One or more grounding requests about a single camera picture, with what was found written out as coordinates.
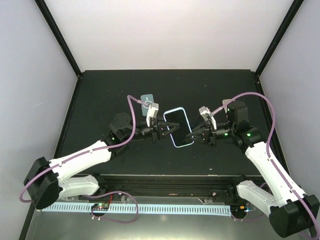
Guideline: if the left black frame post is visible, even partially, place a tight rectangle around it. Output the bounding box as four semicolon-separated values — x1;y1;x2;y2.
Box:
34;0;82;78

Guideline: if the black frame post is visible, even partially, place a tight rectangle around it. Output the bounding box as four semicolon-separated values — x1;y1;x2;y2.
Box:
255;0;304;77
34;0;82;78

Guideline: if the purple cable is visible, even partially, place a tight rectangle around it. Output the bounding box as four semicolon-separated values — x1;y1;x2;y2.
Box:
209;91;320;240
19;94;152;224

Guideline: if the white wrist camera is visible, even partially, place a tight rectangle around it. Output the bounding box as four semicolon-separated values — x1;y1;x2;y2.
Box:
198;106;217;130
146;102;159;127

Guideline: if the light blue phone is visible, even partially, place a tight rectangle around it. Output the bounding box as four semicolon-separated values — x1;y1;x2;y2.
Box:
163;107;194;148

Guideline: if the black aluminium front rail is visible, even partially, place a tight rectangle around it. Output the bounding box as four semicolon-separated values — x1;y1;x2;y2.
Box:
37;174;305;201

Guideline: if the left circuit board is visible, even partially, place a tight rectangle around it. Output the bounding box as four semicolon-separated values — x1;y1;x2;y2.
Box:
91;203;110;212

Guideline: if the light blue slotted cable duct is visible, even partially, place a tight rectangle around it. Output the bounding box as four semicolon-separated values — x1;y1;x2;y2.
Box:
42;202;232;217

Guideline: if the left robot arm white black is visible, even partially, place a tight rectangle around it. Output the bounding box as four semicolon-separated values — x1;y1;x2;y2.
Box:
23;113;182;210

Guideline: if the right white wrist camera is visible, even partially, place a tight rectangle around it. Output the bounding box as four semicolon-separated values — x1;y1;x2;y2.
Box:
198;106;217;130

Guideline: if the circuit board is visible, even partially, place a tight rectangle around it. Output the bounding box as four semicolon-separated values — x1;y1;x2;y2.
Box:
91;203;110;212
233;205;256;213

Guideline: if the beige phone case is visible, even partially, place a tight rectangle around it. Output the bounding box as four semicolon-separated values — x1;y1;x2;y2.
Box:
222;99;235;105

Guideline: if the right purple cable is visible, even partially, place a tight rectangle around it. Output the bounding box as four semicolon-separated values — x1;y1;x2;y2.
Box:
209;91;320;240

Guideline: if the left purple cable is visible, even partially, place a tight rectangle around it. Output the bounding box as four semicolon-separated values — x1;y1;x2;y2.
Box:
19;94;152;224

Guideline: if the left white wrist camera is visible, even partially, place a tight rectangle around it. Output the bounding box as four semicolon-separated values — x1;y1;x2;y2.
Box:
146;102;159;127

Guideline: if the right black frame post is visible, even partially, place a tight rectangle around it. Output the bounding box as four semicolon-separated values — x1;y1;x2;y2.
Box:
255;0;304;77

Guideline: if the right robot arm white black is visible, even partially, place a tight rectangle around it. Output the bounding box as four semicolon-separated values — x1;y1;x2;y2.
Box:
187;100;320;238

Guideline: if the teal phone with ring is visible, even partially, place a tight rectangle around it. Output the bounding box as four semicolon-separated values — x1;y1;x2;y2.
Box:
140;93;154;117

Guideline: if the right circuit board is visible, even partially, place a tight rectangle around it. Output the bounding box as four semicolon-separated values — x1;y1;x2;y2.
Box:
233;205;256;213

